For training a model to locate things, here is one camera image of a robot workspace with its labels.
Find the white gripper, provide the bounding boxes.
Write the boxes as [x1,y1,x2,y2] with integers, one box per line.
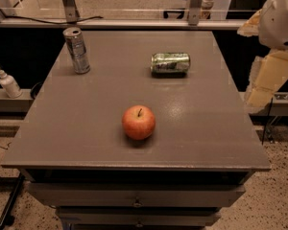
[237,0,288,108]

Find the green soda can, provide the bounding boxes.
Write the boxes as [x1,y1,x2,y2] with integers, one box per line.
[151,53,191,74]

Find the tall silver can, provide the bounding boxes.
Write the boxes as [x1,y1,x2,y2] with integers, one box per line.
[63,27,90,74]

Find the red apple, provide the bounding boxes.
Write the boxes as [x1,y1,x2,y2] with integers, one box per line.
[122,105,156,140]

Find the upper grey drawer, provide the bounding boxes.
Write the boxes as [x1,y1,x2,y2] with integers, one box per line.
[28,183,245,208]

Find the grey drawer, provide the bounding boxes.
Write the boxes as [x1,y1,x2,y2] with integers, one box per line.
[28,183,245,208]
[56,208,220,227]

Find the white pump bottle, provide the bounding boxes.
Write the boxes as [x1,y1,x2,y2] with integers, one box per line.
[0,67,22,99]

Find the lower grey drawer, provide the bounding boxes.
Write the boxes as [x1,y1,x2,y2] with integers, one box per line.
[56,208,220,227]

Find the black floor bar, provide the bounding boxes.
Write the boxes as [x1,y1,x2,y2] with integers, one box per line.
[0,174,25,230]

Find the right metal bracket post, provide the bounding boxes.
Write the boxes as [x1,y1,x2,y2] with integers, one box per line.
[188,0,203,26]

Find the metal bracket post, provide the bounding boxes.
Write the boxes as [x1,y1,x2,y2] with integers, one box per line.
[61,0,80,24]
[188,0,203,26]

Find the left metal bracket post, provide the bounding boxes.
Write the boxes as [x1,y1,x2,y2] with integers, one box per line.
[61,0,80,24]

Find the black cable on ledge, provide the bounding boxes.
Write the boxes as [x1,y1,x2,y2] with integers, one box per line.
[0,7,104,25]

